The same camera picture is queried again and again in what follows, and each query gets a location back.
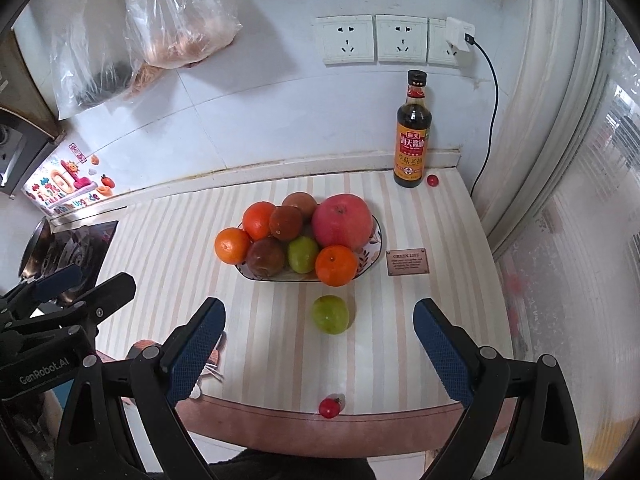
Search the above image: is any plastic bag with dark contents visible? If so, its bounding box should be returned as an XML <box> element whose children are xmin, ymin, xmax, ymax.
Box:
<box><xmin>47</xmin><ymin>0</ymin><xmax>146</xmax><ymax>121</ymax></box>

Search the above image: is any oval floral ceramic plate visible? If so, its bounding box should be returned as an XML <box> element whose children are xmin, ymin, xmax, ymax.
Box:
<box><xmin>236</xmin><ymin>212</ymin><xmax>383</xmax><ymax>283</ymax></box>

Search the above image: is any brown-red apple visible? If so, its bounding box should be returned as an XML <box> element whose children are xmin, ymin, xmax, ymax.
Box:
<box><xmin>245</xmin><ymin>236</ymin><xmax>287</xmax><ymax>279</ymax></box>

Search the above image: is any large red apple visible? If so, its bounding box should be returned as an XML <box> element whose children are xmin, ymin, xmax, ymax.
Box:
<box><xmin>312</xmin><ymin>193</ymin><xmax>374</xmax><ymax>252</ymax></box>

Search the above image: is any stainless hood duct cover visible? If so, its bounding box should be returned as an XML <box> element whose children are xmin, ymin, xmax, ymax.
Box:
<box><xmin>0</xmin><ymin>25</ymin><xmax>66</xmax><ymax>143</ymax></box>

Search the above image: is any striped cat-print tablecloth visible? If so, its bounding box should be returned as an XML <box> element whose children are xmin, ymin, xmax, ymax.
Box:
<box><xmin>95</xmin><ymin>167</ymin><xmax>516</xmax><ymax>456</ymax></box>

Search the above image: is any black gas stove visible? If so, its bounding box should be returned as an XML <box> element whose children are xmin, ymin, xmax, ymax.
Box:
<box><xmin>47</xmin><ymin>220</ymin><xmax>120</xmax><ymax>311</ymax></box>

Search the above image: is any white charger plug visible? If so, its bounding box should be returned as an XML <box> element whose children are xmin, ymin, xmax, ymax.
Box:
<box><xmin>445</xmin><ymin>16</ymin><xmax>477</xmax><ymax>68</ymax></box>

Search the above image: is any colourful wall sticker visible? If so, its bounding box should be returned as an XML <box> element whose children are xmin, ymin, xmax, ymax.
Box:
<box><xmin>22</xmin><ymin>142</ymin><xmax>116</xmax><ymax>218</ymax></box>

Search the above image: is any green apple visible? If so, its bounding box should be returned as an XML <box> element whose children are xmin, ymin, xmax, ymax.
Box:
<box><xmin>287</xmin><ymin>236</ymin><xmax>321</xmax><ymax>275</ymax></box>
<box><xmin>313</xmin><ymin>295</ymin><xmax>350</xmax><ymax>335</ymax></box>

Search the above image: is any black range hood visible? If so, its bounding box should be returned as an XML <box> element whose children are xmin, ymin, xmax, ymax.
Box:
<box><xmin>0</xmin><ymin>122</ymin><xmax>51</xmax><ymax>198</ymax></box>

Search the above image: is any white wall socket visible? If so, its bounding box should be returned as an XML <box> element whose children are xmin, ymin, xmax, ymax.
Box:
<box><xmin>375</xmin><ymin>14</ymin><xmax>430</xmax><ymax>64</ymax></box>
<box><xmin>315</xmin><ymin>15</ymin><xmax>376</xmax><ymax>66</ymax></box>
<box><xmin>427</xmin><ymin>17</ymin><xmax>463</xmax><ymax>67</ymax></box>

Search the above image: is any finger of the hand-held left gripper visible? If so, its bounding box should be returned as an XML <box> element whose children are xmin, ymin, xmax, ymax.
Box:
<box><xmin>0</xmin><ymin>265</ymin><xmax>83</xmax><ymax>318</ymax></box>
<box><xmin>0</xmin><ymin>272</ymin><xmax>137</xmax><ymax>346</ymax></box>

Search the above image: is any orange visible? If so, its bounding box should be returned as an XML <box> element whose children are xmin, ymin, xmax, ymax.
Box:
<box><xmin>242</xmin><ymin>201</ymin><xmax>278</xmax><ymax>242</ymax></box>
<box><xmin>214</xmin><ymin>227</ymin><xmax>252</xmax><ymax>266</ymax></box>
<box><xmin>315</xmin><ymin>245</ymin><xmax>359</xmax><ymax>287</ymax></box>

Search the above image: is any soy sauce bottle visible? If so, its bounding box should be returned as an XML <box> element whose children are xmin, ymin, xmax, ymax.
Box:
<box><xmin>393</xmin><ymin>70</ymin><xmax>433</xmax><ymax>190</ymax></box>

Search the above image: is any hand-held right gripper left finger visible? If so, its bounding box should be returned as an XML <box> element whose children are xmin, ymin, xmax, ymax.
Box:
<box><xmin>54</xmin><ymin>297</ymin><xmax>227</xmax><ymax>480</ymax></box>

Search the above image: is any brown straw bundle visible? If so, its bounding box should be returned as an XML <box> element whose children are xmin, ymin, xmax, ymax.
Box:
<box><xmin>125</xmin><ymin>60</ymin><xmax>168</xmax><ymax>101</ymax></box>

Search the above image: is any brown-green apple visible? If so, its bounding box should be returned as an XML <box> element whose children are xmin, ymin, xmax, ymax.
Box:
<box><xmin>281</xmin><ymin>192</ymin><xmax>319</xmax><ymax>223</ymax></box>

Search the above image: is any plastic bag with onions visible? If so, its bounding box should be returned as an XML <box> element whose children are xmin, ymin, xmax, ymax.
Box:
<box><xmin>112</xmin><ymin>0</ymin><xmax>243</xmax><ymax>70</ymax></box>

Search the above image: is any black frying pan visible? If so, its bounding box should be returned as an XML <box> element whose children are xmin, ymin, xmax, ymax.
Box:
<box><xmin>17</xmin><ymin>217</ymin><xmax>53</xmax><ymax>281</ymax></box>

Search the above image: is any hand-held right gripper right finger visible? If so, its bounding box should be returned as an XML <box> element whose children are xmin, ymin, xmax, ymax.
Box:
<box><xmin>412</xmin><ymin>298</ymin><xmax>585</xmax><ymax>480</ymax></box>

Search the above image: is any frosted glass sliding door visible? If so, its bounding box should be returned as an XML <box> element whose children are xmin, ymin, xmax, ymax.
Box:
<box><xmin>470</xmin><ymin>0</ymin><xmax>640</xmax><ymax>461</ymax></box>

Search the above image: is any black power cable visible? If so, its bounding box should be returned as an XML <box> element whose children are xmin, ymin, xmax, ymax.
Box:
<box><xmin>467</xmin><ymin>35</ymin><xmax>501</xmax><ymax>196</ymax></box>

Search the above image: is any dark red-brown fruit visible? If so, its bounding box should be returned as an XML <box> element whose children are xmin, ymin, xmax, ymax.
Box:
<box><xmin>269</xmin><ymin>205</ymin><xmax>304</xmax><ymax>242</ymax></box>

